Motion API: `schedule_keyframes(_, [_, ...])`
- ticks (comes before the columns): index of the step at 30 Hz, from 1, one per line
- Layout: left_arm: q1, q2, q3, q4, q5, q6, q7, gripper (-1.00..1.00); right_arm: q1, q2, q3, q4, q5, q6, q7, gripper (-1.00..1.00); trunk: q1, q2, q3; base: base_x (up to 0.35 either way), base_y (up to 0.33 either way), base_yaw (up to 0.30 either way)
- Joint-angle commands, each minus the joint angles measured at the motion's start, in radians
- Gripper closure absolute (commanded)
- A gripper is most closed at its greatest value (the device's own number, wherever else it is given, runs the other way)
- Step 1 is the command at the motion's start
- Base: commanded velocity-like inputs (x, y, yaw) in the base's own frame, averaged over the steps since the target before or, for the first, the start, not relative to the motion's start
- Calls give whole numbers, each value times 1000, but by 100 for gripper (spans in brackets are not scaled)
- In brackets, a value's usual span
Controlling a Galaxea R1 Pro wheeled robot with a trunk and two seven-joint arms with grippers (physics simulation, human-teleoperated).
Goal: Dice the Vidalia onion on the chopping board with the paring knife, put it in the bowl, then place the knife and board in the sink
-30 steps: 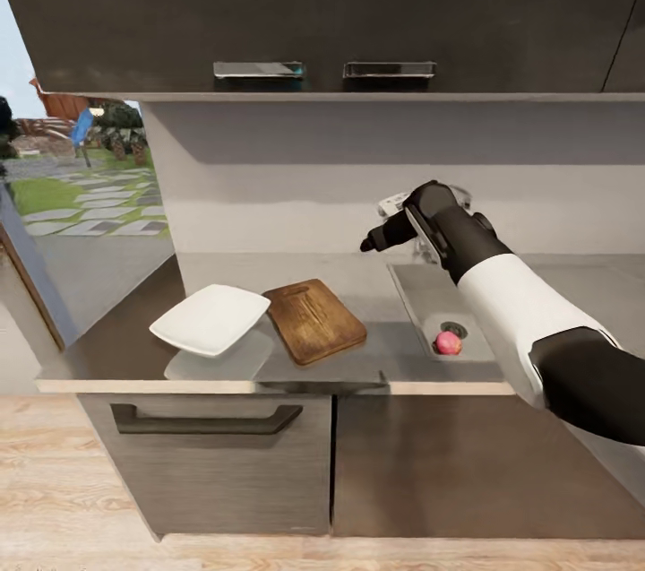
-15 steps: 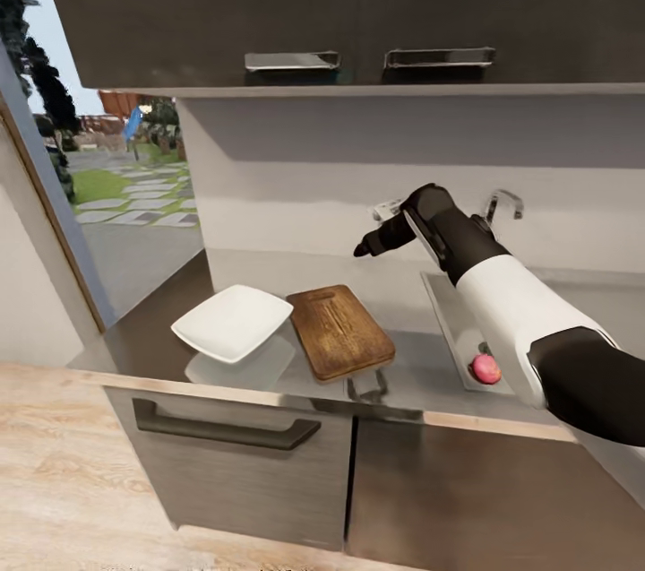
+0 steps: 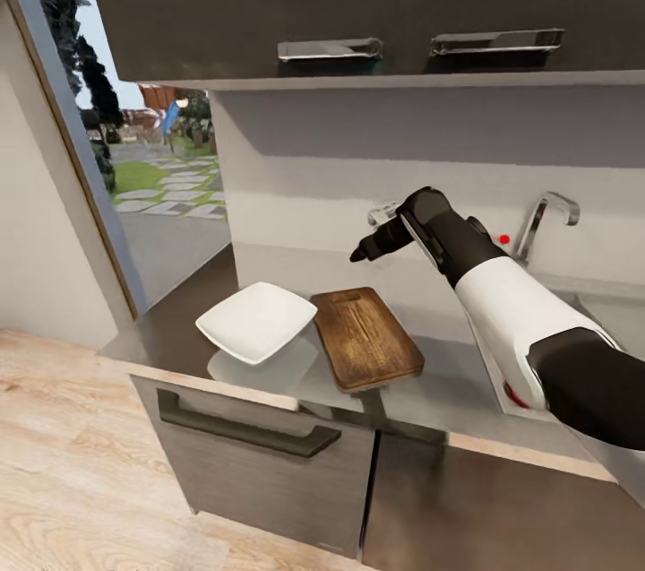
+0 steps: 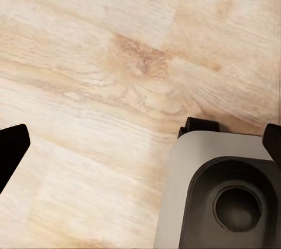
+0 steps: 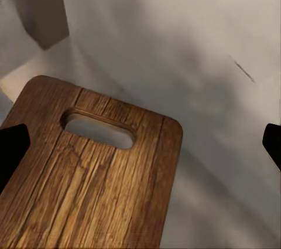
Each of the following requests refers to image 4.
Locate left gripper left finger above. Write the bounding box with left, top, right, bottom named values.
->
left=0, top=124, right=30, bottom=194

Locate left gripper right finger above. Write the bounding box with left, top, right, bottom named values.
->
left=262, top=123, right=281, bottom=171

